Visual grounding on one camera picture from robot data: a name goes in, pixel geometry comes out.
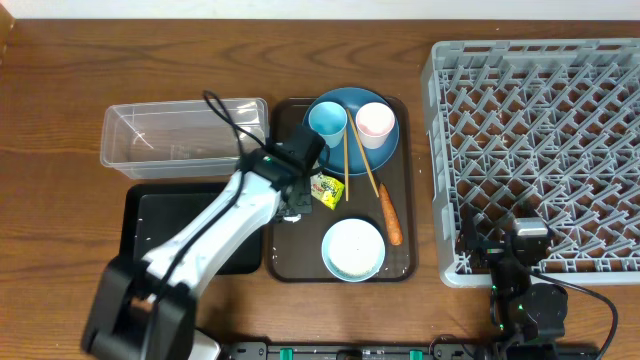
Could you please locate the pink cup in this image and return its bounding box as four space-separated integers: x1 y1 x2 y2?
355 102 395 149

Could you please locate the dark blue plate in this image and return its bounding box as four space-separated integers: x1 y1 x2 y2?
302 87 400 176

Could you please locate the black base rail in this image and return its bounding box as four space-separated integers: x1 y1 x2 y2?
219 340 599 360

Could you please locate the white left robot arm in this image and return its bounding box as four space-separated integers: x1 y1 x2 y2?
81 146 319 359

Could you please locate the left wooden chopstick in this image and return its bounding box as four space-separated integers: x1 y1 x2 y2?
343 126 350 202

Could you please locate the light blue cup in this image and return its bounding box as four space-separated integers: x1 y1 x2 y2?
308 101 347 148

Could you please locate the right wooden chopstick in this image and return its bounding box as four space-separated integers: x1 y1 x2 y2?
345 108 380 198

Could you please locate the yellow snack wrapper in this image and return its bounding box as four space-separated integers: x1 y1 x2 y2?
310 173 345 210

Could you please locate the wooden chopstick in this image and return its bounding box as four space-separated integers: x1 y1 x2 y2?
345 108 380 198
343 126 350 202

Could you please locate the brown serving tray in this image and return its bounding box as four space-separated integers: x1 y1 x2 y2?
265 96 418 283

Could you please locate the clear plastic bin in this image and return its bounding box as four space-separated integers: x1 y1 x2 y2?
101 98 270 180

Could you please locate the orange carrot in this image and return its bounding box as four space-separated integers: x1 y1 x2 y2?
378 184 403 246

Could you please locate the grey dishwasher rack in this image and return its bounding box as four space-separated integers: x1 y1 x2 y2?
421 38 639 288

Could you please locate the light blue bowl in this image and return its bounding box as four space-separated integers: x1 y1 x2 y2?
321 218 386 283

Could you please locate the white tissue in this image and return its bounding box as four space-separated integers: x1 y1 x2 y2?
281 214 302 223

